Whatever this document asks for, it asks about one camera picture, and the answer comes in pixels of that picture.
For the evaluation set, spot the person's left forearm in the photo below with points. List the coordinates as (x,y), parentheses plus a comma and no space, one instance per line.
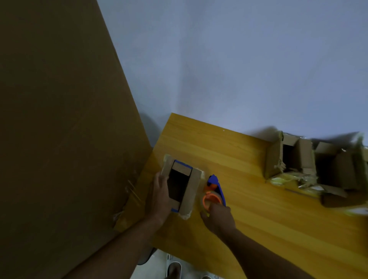
(115,253)

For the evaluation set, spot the row of cardboard boxes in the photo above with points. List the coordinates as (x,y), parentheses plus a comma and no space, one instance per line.
(304,158)

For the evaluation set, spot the person's right forearm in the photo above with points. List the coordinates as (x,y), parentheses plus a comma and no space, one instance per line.
(264,258)

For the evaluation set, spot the person's right hand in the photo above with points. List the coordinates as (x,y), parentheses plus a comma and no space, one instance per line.
(220,220)

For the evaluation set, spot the large brown cardboard sheet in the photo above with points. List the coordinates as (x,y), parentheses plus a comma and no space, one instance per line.
(63,129)

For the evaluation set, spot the taped box with blue stripe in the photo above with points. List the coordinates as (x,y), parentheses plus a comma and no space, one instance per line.
(192,189)

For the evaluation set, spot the yellow wooden table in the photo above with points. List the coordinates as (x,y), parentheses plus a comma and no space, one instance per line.
(273,230)

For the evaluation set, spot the person's left white slipper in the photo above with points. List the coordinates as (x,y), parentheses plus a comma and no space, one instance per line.
(168,263)

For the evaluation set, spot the orange dispenser with yellow tape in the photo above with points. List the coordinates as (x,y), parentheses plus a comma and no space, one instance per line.
(212,181)

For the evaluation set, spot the person's left hand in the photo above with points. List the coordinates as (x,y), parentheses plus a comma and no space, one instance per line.
(161,201)

